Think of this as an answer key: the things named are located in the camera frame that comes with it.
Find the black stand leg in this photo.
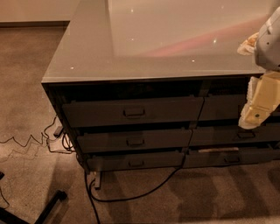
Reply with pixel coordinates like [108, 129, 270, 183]
[0, 190, 67, 224]

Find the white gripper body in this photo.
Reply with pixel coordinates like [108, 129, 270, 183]
[247, 71, 280, 116]

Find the thick black floor cable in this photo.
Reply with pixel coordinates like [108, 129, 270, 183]
[83, 158, 186, 224]

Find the black power adapter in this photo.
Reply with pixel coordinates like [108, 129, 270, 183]
[53, 126, 63, 137]

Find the grey drawer cabinet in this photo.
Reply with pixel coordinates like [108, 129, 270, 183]
[41, 0, 280, 191]

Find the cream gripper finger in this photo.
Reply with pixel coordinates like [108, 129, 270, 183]
[237, 32, 258, 55]
[238, 104, 270, 130]

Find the thin tangled black cable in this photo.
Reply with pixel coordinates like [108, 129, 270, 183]
[0, 115, 75, 210]

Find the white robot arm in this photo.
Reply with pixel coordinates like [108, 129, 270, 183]
[237, 7, 280, 130]

